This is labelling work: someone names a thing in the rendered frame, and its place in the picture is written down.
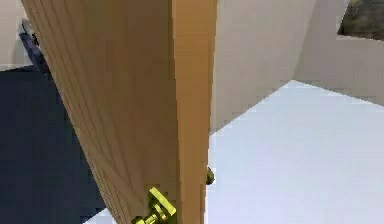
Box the light brown wooden door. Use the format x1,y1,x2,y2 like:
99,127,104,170
20,0,219,224

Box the dark blue furniture piece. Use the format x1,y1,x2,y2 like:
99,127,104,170
18,19,51,75

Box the brass door handle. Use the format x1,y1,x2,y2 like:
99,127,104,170
131,186,178,224
205,166,216,186

